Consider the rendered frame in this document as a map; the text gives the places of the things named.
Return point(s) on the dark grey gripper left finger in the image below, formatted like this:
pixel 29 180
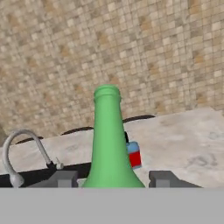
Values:
pixel 66 178

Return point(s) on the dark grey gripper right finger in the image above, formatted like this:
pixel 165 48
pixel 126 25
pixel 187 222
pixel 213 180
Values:
pixel 161 178

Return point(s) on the green glass bottle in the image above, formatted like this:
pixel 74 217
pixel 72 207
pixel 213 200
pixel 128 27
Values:
pixel 108 145

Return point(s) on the dark sink basin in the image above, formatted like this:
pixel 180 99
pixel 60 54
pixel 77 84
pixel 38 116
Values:
pixel 43 174

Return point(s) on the blue and red bottle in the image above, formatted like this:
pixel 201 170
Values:
pixel 134 156

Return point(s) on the grey curved tap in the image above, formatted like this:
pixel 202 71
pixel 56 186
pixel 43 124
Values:
pixel 17 151

